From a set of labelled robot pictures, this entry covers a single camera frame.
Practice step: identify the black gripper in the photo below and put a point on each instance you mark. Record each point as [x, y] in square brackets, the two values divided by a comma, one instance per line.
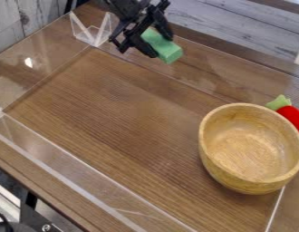
[137, 15]

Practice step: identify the green rectangular block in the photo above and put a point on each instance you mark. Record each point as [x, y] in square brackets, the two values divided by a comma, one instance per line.
[168, 50]

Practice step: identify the light wooden bowl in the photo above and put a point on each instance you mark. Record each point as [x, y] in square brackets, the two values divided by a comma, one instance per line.
[248, 147]

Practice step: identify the red plush strawberry toy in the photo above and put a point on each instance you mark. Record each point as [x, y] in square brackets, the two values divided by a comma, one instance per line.
[281, 106]

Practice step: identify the clear acrylic tray enclosure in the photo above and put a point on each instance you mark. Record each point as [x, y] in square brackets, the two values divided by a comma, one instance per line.
[98, 134]

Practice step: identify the black table leg bracket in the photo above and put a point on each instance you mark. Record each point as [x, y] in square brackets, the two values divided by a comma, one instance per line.
[30, 217]

